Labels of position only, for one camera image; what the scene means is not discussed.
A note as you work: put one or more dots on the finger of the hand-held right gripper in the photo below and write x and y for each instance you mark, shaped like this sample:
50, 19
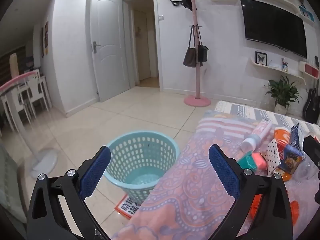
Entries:
312, 151

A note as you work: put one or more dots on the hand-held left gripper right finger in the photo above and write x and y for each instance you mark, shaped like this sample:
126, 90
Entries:
223, 172

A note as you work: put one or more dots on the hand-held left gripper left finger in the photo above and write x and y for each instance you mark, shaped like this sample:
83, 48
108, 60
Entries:
95, 172

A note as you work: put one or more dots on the polka dot paper bag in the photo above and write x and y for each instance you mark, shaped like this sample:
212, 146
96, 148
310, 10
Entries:
273, 157

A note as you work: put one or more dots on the teal plastic laundry basket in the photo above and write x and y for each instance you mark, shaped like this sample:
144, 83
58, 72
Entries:
140, 152

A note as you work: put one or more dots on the pink and white bottle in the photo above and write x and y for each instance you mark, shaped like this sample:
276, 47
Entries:
257, 135

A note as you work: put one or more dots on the blue and white carton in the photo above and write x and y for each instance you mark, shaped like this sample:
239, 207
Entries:
297, 135

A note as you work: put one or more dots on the orange and blue snack packet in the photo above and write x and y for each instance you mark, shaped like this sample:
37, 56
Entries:
291, 158

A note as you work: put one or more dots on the teal small box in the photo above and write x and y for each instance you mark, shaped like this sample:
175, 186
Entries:
246, 162

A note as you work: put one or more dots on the pink small block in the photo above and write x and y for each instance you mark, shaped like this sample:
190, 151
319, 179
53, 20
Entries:
260, 161

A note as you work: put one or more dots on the pink printed blanket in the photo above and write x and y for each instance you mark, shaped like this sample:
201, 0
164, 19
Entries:
190, 192

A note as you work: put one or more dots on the black guitar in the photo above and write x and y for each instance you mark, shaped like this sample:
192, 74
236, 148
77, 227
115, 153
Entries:
311, 105

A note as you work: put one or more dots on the white standing fan pink rim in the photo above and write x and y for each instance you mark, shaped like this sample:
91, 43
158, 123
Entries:
43, 162

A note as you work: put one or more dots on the orange plastic wrapper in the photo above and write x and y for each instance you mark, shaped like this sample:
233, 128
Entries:
295, 212

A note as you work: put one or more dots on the potted green plant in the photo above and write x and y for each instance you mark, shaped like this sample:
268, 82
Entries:
283, 92

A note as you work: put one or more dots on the grey striped mat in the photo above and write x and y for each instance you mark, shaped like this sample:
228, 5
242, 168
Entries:
250, 111

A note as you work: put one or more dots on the small shelf figurine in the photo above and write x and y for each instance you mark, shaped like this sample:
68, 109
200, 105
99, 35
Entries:
285, 66

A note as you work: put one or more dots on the pink coat rack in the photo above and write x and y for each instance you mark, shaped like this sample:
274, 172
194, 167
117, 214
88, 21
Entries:
197, 80

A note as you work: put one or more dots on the white dining chairs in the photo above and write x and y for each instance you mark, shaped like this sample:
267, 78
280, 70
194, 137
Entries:
37, 90

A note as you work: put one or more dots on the framed butterfly picture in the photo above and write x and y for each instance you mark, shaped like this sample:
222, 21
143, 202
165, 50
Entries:
260, 58

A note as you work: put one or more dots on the brown hanging bag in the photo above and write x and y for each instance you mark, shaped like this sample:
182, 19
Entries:
189, 57

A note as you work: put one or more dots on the black hanging bag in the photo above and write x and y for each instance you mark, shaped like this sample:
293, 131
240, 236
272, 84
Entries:
203, 53

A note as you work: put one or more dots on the white door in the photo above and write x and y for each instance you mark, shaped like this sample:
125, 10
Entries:
110, 42

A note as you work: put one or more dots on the red and white wall cabinet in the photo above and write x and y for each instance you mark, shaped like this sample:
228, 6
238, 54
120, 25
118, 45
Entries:
311, 70

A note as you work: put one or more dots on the white curved wall shelf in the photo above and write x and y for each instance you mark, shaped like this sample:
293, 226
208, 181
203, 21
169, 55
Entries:
270, 68

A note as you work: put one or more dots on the black wall television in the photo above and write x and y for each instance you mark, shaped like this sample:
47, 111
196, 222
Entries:
272, 22

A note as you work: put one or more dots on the wall picture strip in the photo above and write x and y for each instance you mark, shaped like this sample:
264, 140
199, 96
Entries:
46, 37

